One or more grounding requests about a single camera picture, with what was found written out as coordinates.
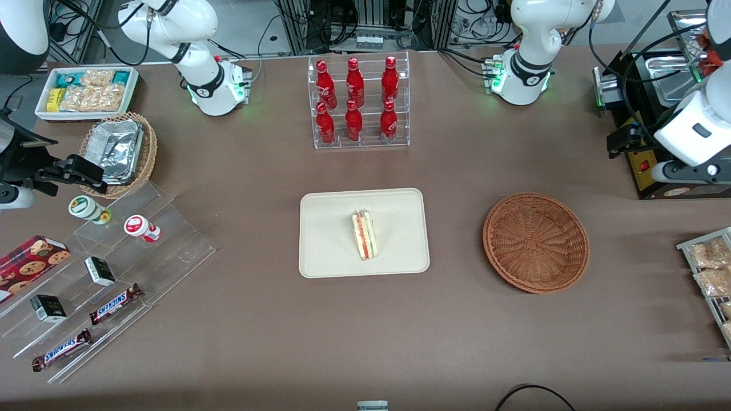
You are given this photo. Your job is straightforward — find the white rectangular snack bin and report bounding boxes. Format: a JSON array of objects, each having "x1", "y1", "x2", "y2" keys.
[{"x1": 35, "y1": 66, "x2": 139, "y2": 123}]

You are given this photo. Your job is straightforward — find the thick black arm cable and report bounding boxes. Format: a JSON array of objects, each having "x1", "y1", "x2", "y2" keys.
[{"x1": 588, "y1": 0, "x2": 712, "y2": 150}]

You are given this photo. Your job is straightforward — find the brown round wicker basket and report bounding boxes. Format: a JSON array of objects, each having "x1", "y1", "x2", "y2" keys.
[{"x1": 483, "y1": 192, "x2": 590, "y2": 295}]

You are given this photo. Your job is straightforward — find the light tan wicker basket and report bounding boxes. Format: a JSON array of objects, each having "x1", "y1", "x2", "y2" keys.
[{"x1": 79, "y1": 111, "x2": 158, "y2": 199}]

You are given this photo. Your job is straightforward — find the cream rectangular tray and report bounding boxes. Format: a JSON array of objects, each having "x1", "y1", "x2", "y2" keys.
[{"x1": 299, "y1": 188, "x2": 431, "y2": 279}]

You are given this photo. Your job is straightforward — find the red plaid cookie box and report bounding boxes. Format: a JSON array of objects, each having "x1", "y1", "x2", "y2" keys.
[{"x1": 0, "y1": 235, "x2": 72, "y2": 303}]

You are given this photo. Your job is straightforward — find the red cola bottle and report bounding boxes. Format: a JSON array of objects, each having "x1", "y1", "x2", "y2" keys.
[
  {"x1": 380, "y1": 99, "x2": 398, "y2": 143},
  {"x1": 316, "y1": 102, "x2": 336, "y2": 146},
  {"x1": 315, "y1": 59, "x2": 338, "y2": 110},
  {"x1": 381, "y1": 55, "x2": 400, "y2": 104},
  {"x1": 345, "y1": 99, "x2": 364, "y2": 142},
  {"x1": 345, "y1": 57, "x2": 365, "y2": 109}
]

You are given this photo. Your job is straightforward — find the grey metal snack rack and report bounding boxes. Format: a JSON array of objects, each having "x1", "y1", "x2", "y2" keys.
[{"x1": 677, "y1": 227, "x2": 731, "y2": 349}]

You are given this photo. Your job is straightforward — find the small black carton box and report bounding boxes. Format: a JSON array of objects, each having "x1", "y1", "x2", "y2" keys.
[
  {"x1": 85, "y1": 256, "x2": 117, "y2": 287},
  {"x1": 30, "y1": 295, "x2": 67, "y2": 324}
]

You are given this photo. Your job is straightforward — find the triangular sandwich with red filling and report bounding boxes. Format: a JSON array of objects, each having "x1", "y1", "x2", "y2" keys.
[{"x1": 351, "y1": 209, "x2": 379, "y2": 261}]

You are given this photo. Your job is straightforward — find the black sealing machine yellow panel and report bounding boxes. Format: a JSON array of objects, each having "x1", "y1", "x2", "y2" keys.
[{"x1": 607, "y1": 9, "x2": 731, "y2": 200}]

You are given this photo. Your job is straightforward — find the white cup with green label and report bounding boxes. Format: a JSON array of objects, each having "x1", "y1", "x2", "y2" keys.
[{"x1": 69, "y1": 195, "x2": 113, "y2": 225}]

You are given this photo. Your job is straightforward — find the clear acrylic bottle rack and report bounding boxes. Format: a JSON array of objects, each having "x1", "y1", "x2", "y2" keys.
[{"x1": 307, "y1": 51, "x2": 411, "y2": 150}]

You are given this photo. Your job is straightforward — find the silver metal box device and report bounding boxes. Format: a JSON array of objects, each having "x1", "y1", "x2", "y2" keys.
[{"x1": 593, "y1": 65, "x2": 624, "y2": 114}]

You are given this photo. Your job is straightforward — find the brown snickers bar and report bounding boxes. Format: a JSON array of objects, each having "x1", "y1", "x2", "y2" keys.
[
  {"x1": 31, "y1": 329, "x2": 92, "y2": 372},
  {"x1": 89, "y1": 284, "x2": 143, "y2": 326}
]

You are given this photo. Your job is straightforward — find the white cup with red label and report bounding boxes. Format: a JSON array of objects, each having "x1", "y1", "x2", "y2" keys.
[{"x1": 124, "y1": 215, "x2": 162, "y2": 244}]

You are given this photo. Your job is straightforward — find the metal equipment rack with cables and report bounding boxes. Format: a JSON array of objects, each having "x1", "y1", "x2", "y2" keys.
[{"x1": 277, "y1": 0, "x2": 452, "y2": 55}]

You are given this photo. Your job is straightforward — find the clear acrylic stepped shelf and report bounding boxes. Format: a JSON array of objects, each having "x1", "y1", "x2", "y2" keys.
[{"x1": 0, "y1": 180, "x2": 216, "y2": 384}]

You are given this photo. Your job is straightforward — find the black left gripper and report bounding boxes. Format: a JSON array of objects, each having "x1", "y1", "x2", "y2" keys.
[{"x1": 607, "y1": 123, "x2": 663, "y2": 159}]

